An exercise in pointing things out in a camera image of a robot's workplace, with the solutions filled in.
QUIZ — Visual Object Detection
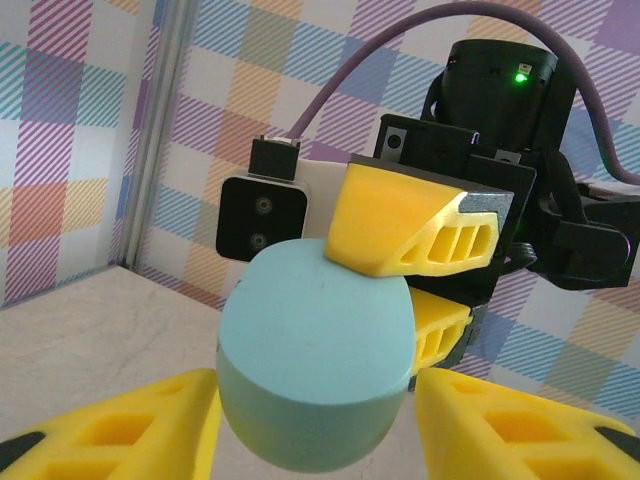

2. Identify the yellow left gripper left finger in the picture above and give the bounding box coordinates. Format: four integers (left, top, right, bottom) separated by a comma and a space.
0, 367, 224, 480

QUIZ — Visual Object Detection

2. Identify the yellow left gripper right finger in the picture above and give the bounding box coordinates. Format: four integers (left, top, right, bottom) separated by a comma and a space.
417, 368, 640, 480

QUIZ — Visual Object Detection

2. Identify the light blue earbud charging case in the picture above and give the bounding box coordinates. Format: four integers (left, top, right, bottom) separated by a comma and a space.
214, 238, 420, 474

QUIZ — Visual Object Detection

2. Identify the white right camera mount bracket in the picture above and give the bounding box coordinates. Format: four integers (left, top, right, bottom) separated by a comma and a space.
294, 159, 352, 242

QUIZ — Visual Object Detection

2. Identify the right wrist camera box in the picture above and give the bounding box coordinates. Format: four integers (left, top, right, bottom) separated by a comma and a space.
213, 168, 312, 265

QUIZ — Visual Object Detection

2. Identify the aluminium frame corner post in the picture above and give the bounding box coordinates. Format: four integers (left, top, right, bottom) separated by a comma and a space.
118, 0, 202, 272

